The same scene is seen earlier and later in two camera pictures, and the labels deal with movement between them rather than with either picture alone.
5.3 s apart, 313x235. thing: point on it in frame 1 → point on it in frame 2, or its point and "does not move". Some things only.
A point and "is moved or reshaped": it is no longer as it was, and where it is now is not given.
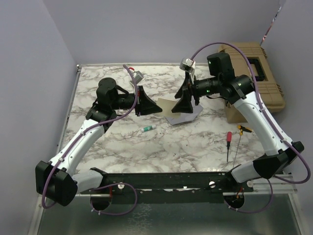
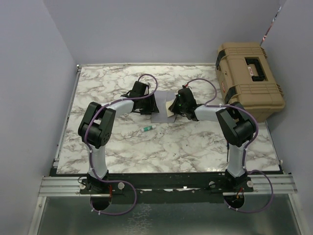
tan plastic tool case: x=270 y=92 does not move
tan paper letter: x=167 y=105 does not move
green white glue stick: x=148 y=128 does not move
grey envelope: x=185 y=117 is moved or reshaped
